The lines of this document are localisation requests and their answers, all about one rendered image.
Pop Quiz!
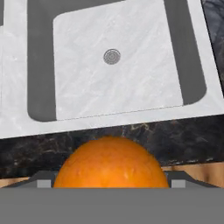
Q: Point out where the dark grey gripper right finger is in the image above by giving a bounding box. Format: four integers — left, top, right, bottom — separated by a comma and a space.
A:
164, 170, 219, 189

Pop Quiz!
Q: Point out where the grey round sink drain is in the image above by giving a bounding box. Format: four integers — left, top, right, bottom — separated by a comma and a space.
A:
102, 48, 122, 66

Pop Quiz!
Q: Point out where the white marble sink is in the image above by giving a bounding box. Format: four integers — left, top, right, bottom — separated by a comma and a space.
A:
0, 0, 224, 140

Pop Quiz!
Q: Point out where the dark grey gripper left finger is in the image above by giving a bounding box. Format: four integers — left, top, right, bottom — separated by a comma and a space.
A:
6, 170, 60, 189

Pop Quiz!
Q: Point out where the orange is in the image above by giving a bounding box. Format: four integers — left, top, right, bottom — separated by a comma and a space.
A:
52, 136, 171, 189

